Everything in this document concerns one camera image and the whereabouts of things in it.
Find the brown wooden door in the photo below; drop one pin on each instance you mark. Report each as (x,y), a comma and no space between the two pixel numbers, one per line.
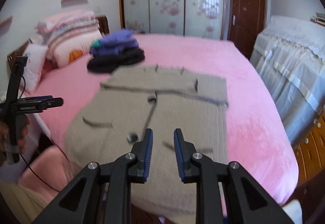
(247,19)

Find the black folded garment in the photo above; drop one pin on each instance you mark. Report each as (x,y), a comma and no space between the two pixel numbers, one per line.
(109,63)

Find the lace covered furniture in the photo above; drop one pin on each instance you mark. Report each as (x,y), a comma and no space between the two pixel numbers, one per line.
(288,55)

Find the cartoon print pillow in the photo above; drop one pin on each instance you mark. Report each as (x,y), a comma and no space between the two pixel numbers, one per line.
(72,48)

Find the wooden drawer chest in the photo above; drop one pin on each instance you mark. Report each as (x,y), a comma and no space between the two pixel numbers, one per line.
(310,152)

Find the white small pillow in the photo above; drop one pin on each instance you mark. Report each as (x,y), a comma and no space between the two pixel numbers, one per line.
(33,70)

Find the white fluffy cuff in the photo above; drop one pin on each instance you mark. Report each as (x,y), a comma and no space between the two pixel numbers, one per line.
(294,211)

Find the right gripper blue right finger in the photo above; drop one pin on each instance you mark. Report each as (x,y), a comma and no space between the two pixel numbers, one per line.
(226,193)

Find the stack of books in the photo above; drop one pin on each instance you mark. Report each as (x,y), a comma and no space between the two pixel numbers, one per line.
(319,19)

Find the purple folded garment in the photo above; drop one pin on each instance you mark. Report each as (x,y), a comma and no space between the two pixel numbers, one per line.
(114,44)

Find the wooden headboard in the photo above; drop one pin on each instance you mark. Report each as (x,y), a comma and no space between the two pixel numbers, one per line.
(103,27)

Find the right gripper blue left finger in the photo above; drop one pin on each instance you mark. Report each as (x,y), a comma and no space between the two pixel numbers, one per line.
(81,199)

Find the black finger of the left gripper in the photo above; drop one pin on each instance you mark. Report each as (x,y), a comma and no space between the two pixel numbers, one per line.
(52,103)

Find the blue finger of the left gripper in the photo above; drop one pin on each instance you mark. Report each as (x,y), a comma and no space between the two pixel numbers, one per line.
(37,98)

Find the grey knit cardigan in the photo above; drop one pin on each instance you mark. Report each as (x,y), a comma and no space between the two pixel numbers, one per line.
(133,100)

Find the folded striped quilt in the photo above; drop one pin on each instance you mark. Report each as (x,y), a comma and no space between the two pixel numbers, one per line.
(54,29)

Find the person left hand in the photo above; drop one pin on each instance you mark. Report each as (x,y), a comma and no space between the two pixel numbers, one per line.
(21,142)

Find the pink bed sheet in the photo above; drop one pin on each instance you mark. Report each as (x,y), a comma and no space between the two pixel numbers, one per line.
(255,134)

